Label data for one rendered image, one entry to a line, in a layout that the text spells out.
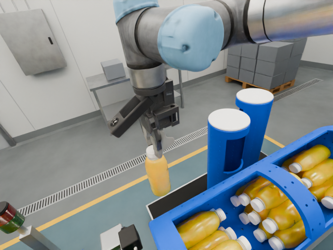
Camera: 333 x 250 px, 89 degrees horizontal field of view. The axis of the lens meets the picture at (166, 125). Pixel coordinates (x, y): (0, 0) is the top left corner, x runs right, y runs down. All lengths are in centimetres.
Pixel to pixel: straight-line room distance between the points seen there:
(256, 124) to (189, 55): 141
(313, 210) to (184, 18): 63
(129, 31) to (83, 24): 326
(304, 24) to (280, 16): 3
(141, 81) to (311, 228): 62
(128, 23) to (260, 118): 139
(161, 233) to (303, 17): 52
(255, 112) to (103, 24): 292
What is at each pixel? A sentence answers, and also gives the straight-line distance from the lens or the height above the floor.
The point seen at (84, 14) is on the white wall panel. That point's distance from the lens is 356.
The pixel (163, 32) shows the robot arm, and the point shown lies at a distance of 23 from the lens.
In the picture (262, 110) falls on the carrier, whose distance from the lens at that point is 154.
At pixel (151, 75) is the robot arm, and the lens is 33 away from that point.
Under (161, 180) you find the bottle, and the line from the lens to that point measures 54.
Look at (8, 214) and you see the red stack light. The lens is 83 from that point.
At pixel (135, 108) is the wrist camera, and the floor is 156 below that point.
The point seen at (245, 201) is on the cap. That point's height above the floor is 112.
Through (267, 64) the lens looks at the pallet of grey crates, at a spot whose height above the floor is 61.
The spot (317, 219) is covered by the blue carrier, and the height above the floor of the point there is 117.
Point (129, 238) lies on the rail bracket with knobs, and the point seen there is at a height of 100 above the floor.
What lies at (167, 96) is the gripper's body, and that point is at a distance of 39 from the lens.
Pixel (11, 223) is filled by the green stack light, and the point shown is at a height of 120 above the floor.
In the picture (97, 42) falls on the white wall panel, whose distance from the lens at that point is 358.
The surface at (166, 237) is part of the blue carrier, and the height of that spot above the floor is 123.
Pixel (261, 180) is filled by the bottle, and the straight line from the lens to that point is 78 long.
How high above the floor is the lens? 173
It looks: 34 degrees down
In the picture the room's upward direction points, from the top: 9 degrees counter-clockwise
